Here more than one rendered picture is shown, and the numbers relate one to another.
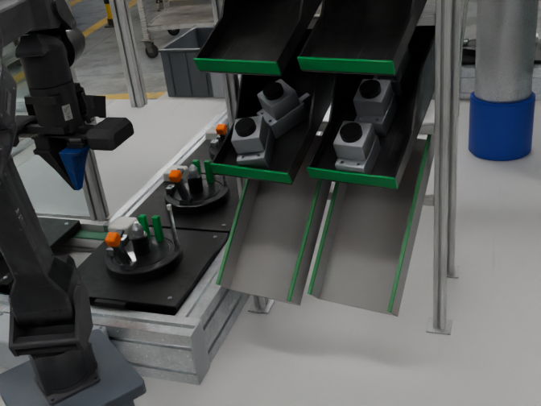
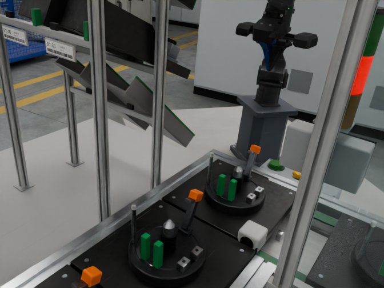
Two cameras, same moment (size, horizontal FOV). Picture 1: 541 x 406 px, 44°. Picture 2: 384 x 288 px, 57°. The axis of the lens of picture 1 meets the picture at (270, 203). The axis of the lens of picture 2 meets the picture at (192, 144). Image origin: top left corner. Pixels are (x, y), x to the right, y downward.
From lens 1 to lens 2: 1.78 m
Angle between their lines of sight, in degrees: 124
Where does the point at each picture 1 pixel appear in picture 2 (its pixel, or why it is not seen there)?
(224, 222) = (159, 210)
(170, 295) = (219, 165)
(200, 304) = (203, 160)
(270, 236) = not seen: hidden behind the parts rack
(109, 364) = (251, 102)
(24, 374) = (285, 108)
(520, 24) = not seen: outside the picture
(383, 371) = (122, 156)
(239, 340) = not seen: hidden behind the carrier
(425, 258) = (20, 200)
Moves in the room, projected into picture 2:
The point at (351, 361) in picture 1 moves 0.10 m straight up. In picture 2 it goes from (131, 163) to (131, 135)
